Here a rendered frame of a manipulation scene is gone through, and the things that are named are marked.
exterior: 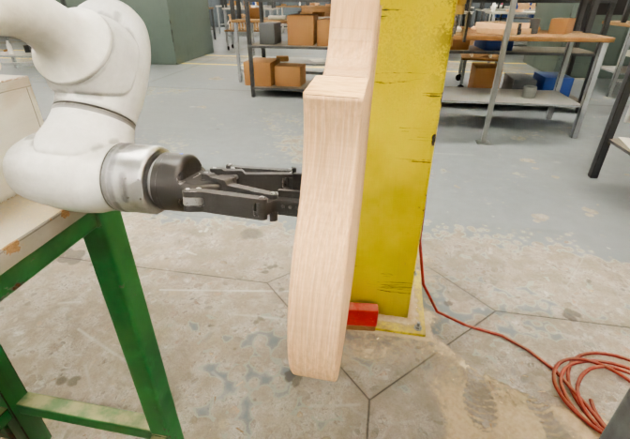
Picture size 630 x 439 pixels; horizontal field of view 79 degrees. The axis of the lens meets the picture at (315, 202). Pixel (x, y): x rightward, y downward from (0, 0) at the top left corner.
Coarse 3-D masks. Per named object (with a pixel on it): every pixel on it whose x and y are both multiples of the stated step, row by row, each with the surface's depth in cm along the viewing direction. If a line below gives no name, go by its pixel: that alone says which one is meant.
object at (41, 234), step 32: (0, 224) 54; (32, 224) 54; (64, 224) 58; (96, 224) 67; (0, 256) 49; (32, 256) 55; (0, 288) 50; (64, 416) 104; (96, 416) 103; (128, 416) 103
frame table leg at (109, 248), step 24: (120, 216) 72; (96, 240) 70; (120, 240) 73; (96, 264) 73; (120, 264) 73; (120, 288) 75; (120, 312) 78; (144, 312) 83; (120, 336) 82; (144, 336) 83; (144, 360) 85; (144, 384) 89; (168, 384) 96; (144, 408) 94; (168, 408) 97; (168, 432) 98
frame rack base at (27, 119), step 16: (0, 80) 58; (16, 80) 60; (0, 96) 58; (16, 96) 60; (32, 96) 63; (0, 112) 58; (16, 112) 61; (32, 112) 63; (0, 128) 58; (16, 128) 61; (32, 128) 63; (0, 144) 59; (0, 160) 59; (0, 176) 59; (0, 192) 59
